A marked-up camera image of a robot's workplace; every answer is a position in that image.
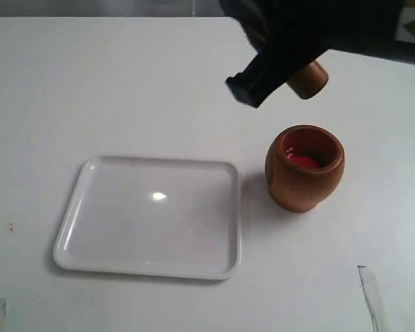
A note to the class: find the wooden mortar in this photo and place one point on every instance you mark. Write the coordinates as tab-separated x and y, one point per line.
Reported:
297	189

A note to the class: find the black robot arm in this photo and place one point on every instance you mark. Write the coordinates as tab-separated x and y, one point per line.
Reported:
411	45

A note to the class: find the clear tape strip right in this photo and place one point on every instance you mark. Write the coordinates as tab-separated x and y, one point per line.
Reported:
373	300

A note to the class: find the clear tape piece left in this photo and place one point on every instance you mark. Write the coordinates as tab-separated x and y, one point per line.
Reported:
3	312

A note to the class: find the brown wooden pestle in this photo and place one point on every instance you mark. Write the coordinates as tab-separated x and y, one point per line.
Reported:
309	81

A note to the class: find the red object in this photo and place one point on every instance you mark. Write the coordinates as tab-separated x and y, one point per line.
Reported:
303	161

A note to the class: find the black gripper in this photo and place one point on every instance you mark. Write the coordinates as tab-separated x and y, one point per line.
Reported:
308	28

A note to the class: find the white rectangular plastic tray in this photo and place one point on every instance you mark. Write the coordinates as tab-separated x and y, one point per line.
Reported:
153	217

